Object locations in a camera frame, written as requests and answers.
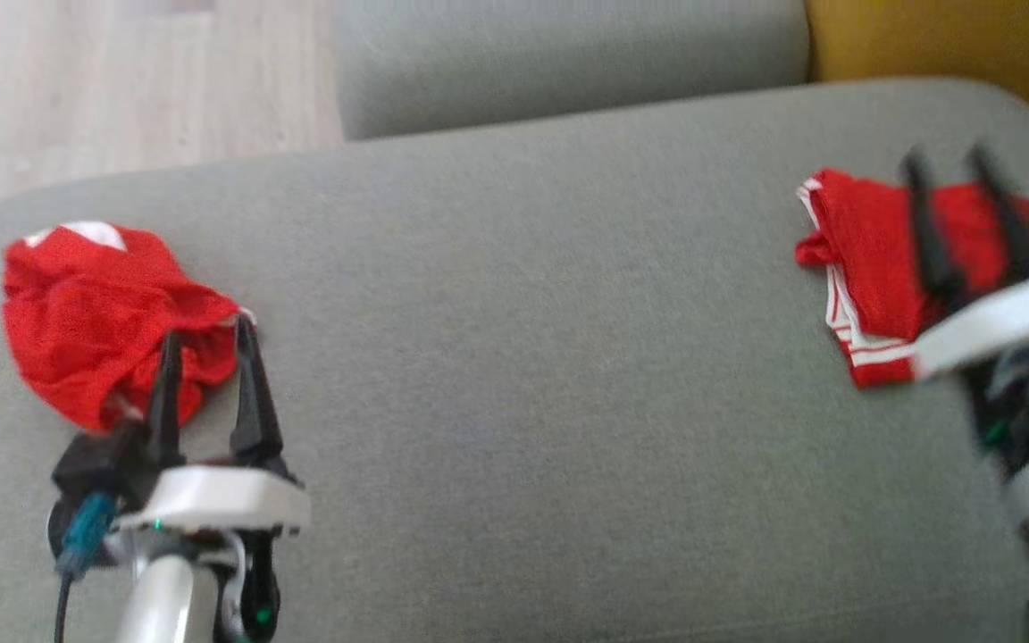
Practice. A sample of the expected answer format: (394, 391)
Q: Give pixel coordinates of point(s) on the large grey sofa cushion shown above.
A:
(523, 357)

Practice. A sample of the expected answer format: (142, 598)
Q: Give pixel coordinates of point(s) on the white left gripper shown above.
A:
(220, 500)

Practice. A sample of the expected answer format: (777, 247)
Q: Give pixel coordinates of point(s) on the red jersey with white stripes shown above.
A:
(872, 259)

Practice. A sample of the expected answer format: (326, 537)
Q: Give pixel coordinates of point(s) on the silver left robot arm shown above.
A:
(157, 598)

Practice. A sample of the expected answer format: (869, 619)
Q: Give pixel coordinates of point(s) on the red shorts with white hems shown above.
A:
(95, 330)

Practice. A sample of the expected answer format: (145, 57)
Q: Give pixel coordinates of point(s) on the grey sofa back cushion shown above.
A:
(568, 62)

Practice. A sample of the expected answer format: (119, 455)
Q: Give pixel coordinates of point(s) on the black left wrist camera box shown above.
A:
(99, 464)

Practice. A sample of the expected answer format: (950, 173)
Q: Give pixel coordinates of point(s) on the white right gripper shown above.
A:
(1006, 321)

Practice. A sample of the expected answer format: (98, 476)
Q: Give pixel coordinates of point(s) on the yellow sofa backrest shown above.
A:
(943, 40)

